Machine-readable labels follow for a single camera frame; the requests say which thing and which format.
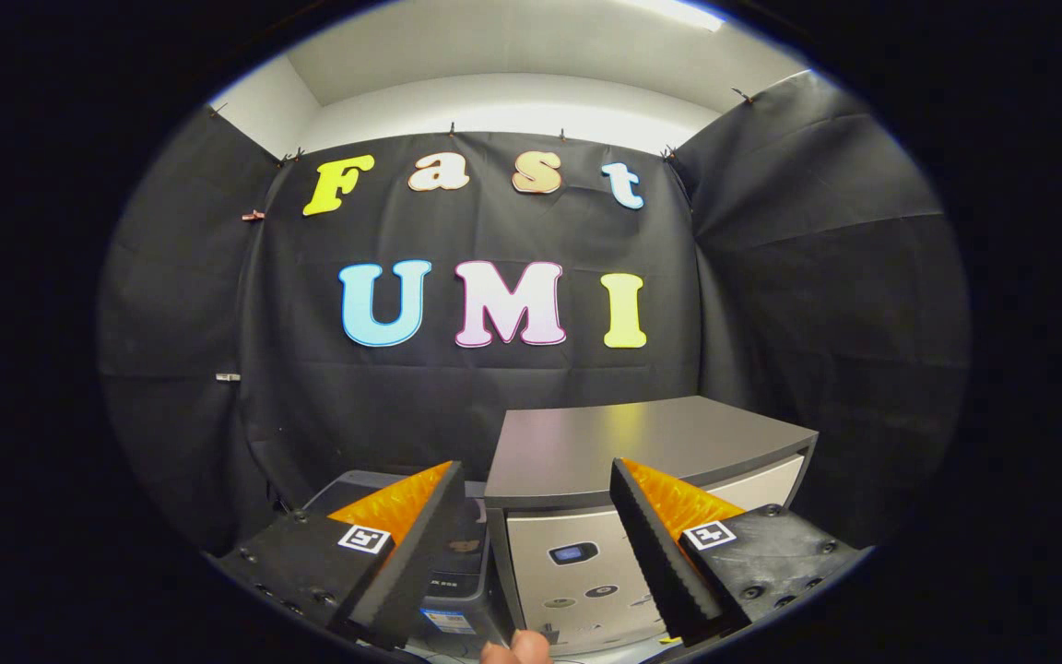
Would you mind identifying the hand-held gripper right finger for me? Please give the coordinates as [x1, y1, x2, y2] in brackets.
[609, 458, 868, 646]

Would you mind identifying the black backdrop cloth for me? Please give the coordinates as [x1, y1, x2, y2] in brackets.
[98, 69, 970, 554]

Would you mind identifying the grey cabinet with beige door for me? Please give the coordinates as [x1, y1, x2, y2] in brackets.
[483, 397, 818, 658]

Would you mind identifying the dark grey washing machine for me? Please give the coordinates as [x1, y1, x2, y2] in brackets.
[301, 470, 506, 660]

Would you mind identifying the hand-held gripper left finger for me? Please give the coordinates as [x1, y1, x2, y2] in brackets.
[208, 461, 467, 651]

